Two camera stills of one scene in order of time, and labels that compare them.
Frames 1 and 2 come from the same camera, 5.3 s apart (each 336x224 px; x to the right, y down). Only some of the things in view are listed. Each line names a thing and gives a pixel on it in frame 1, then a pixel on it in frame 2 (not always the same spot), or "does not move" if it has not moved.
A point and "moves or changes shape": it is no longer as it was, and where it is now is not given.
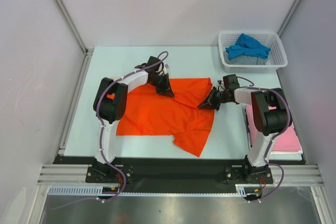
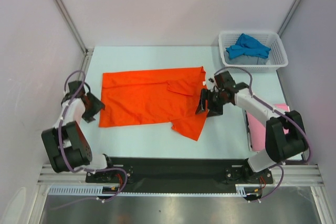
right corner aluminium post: x=296 y=2 does not move
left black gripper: x=166 y=91 -> x=97 y=106
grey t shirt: x=244 y=59 does not move
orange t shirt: x=146 y=112 moves or changes shape
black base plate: x=177 y=174 does not move
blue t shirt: x=246 y=45 does not move
